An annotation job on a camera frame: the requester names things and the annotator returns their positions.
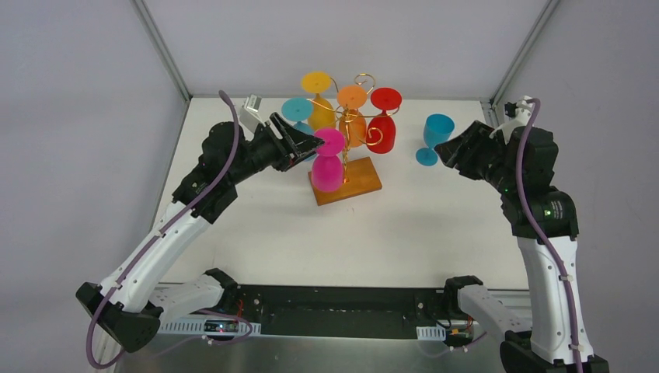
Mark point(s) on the pink wine glass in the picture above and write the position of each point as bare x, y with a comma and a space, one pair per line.
327, 168

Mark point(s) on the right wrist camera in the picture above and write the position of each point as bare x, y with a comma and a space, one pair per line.
518, 112

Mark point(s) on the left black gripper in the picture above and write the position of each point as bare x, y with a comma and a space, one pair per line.
280, 142

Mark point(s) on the orange wine glass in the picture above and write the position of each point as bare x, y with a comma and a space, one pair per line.
352, 124

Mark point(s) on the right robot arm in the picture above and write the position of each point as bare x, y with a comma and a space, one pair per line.
544, 222

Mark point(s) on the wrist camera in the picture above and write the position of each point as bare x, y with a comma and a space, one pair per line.
518, 112
249, 115

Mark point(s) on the teal wine glass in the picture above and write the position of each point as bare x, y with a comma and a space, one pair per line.
296, 111

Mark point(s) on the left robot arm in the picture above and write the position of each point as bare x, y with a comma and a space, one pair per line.
128, 304

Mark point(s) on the yellow wine glass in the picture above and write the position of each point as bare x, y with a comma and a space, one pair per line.
323, 114

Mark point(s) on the blue wine glass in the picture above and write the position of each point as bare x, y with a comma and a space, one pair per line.
438, 129

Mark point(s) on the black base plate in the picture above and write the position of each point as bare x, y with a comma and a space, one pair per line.
377, 313

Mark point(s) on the gold rack with wooden base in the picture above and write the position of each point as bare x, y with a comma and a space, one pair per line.
359, 175

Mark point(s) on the red wine glass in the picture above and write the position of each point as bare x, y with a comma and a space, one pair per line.
381, 130

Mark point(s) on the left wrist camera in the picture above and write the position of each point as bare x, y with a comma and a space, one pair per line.
249, 115

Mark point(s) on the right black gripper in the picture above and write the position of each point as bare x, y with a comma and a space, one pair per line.
475, 151

